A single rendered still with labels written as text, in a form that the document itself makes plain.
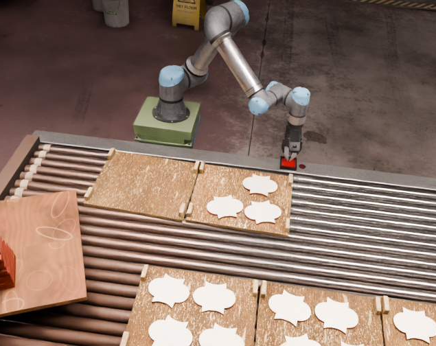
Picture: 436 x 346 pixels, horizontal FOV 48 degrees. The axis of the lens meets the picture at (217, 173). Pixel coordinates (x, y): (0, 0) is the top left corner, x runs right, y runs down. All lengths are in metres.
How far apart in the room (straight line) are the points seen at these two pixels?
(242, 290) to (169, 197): 0.53
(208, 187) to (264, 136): 1.92
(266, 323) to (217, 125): 2.56
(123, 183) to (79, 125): 2.01
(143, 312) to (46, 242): 0.41
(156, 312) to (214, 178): 0.70
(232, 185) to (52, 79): 2.90
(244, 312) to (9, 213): 0.91
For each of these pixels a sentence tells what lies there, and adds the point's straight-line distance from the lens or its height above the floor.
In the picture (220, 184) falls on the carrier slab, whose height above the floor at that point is 0.94.
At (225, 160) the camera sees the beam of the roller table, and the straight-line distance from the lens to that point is 2.27.
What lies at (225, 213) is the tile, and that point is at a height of 0.95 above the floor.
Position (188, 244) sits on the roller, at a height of 0.91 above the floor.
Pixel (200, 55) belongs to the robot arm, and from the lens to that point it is 2.35.
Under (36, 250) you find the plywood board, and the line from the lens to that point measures 1.80.
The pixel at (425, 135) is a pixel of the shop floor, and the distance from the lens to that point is 4.43.
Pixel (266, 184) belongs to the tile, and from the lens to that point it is 2.13.
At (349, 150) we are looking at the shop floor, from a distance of 4.01.
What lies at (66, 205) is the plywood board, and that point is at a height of 1.04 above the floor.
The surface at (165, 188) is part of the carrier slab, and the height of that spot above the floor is 0.94.
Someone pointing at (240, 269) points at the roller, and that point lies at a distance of 1.84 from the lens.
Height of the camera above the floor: 2.37
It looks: 41 degrees down
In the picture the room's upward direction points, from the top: 4 degrees clockwise
